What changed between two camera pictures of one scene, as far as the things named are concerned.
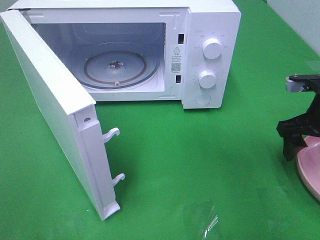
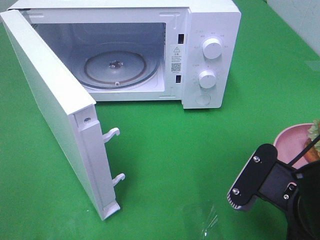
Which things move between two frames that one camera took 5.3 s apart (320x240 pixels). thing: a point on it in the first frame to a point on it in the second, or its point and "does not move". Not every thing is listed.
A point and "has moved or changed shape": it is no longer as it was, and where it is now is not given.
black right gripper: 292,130 to 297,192
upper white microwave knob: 212,48 does not move
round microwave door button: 202,99 does not move
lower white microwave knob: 207,79 does not move
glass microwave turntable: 118,65 does not move
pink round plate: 308,163 has moved or changed shape
